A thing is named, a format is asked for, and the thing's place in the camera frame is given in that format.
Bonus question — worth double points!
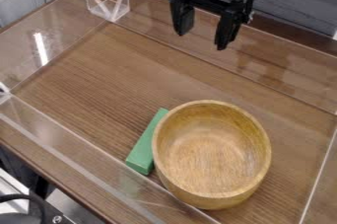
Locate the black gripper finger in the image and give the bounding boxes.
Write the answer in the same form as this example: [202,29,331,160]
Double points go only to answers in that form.
[214,9,241,50]
[169,0,194,36]

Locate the brown wooden bowl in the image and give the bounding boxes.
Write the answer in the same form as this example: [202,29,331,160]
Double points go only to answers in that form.
[152,100,273,210]

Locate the green rectangular block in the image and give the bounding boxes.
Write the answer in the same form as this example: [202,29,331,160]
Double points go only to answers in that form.
[125,108,169,176]

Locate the clear acrylic corner bracket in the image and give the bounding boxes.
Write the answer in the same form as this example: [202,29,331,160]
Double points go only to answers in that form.
[85,0,130,23]

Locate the black cable lower left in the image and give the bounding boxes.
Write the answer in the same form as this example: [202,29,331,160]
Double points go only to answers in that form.
[0,193,48,224]

